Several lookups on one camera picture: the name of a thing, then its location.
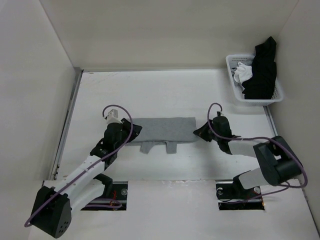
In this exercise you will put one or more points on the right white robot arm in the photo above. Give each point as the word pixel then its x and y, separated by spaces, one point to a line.
pixel 277 162

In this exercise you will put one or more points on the black tank top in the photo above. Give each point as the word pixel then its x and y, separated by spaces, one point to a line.
pixel 261 85

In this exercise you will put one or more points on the white tank top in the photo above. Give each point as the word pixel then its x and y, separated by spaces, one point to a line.
pixel 242 73

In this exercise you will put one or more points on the left metal table rail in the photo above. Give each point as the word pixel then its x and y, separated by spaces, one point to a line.
pixel 66 125

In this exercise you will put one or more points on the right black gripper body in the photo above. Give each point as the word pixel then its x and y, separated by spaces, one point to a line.
pixel 208 134

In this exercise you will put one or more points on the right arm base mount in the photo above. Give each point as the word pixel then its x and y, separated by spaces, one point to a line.
pixel 235 198

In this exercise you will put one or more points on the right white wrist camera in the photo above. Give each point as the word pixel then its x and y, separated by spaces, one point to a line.
pixel 219 113

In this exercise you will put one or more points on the right metal table rail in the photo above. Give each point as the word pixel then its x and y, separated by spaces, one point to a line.
pixel 270 120

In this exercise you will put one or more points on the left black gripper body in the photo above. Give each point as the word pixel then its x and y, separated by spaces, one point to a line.
pixel 126 132

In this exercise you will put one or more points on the metal table rail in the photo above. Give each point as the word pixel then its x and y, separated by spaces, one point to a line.
pixel 270 120
pixel 66 125

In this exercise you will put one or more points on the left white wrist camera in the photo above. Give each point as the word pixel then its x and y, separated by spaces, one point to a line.
pixel 111 117

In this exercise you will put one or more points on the grey tank top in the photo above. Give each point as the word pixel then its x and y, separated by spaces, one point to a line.
pixel 164 131

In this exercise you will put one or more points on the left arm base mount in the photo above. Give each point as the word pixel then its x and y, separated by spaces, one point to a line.
pixel 114 199

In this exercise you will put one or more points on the white plastic laundry basket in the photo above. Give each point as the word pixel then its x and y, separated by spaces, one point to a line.
pixel 238 97

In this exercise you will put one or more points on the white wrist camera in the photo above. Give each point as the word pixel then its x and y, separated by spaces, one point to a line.
pixel 111 117
pixel 219 113

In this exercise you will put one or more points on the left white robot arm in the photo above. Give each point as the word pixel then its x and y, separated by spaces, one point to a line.
pixel 55 205

